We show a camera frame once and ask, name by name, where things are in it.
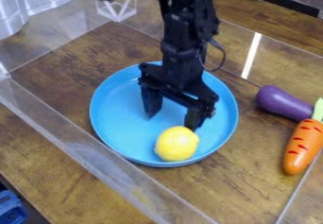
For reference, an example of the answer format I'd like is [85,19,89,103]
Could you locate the blue plastic object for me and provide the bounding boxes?
[0,190,29,224]

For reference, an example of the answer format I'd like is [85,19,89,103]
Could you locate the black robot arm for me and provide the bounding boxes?
[139,0,219,130]

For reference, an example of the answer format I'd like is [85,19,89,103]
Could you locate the purple toy eggplant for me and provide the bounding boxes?
[257,85,313,122]

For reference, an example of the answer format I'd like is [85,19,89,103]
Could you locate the blue round tray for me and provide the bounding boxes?
[90,65,239,167]

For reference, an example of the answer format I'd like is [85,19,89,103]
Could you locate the orange toy carrot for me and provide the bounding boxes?
[284,96,323,176]

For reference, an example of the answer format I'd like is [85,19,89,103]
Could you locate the yellow toy lemon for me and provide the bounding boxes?
[154,126,199,162]

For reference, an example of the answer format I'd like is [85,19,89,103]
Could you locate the clear acrylic enclosure wall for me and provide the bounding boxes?
[0,0,323,224]

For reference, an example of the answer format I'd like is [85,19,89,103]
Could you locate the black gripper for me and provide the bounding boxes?
[139,42,219,131]

